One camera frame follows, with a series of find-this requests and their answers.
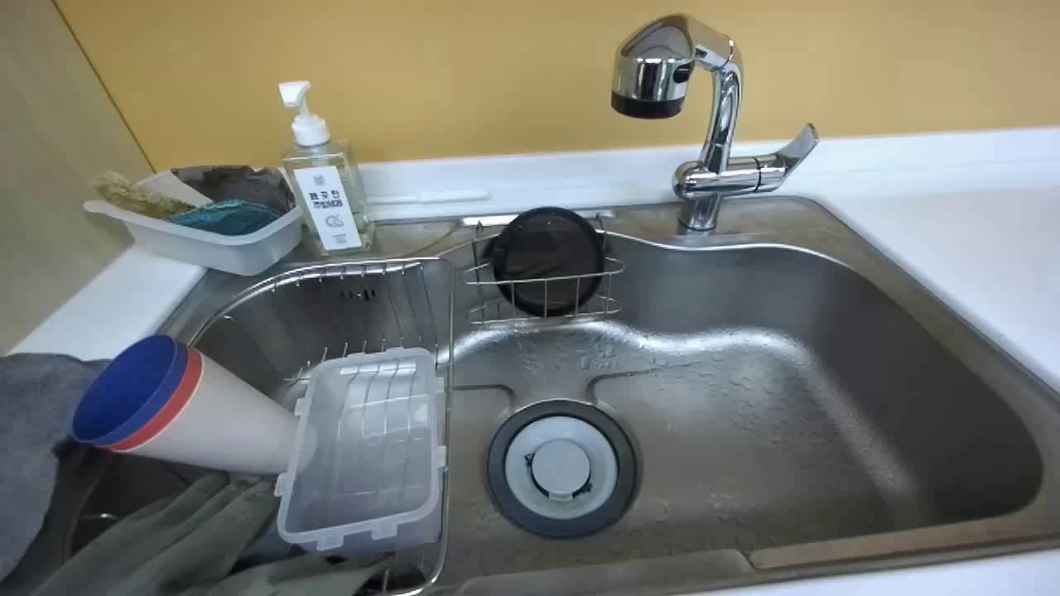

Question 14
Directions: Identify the grey cloth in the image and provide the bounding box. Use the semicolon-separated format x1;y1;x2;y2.
0;353;113;583

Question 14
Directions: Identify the dark cloth in tray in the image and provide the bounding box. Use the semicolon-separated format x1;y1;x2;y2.
173;164;298;212

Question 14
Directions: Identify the teal sponge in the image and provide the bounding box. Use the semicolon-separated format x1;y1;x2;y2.
165;196;281;239

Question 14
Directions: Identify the chrome faucet lever handle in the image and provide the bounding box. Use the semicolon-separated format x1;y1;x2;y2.
760;121;821;194

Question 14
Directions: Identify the wire sink caddy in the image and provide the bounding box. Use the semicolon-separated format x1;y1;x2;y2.
460;208;631;325

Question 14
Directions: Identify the white tumbler with blue lid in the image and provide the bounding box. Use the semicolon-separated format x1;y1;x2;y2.
70;333;320;477

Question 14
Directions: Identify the stainless steel sink basin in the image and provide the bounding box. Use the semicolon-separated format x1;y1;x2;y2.
164;194;1060;596

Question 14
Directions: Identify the white plastic tray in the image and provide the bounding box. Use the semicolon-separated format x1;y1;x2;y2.
80;167;310;278

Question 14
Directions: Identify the olive green cloth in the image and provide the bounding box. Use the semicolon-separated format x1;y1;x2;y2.
31;472;390;596

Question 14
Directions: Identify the clear plastic food container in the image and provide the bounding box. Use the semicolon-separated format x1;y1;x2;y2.
271;344;451;558

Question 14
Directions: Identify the grey round drain cover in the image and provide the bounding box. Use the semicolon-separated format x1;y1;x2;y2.
485;398;639;542

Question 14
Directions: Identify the beige scrubbing brush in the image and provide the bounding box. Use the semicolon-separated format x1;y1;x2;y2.
90;174;193;222

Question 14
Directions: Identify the chrome kitchen faucet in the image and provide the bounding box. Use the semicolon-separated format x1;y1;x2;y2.
611;9;794;239

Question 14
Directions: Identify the clear soap pump bottle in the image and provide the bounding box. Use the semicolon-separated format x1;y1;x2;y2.
274;77;377;258

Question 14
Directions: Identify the black round mesh strainer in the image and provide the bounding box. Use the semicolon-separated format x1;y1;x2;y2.
485;207;611;315

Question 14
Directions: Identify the wire dish rack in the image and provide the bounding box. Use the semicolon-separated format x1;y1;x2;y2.
185;255;459;596

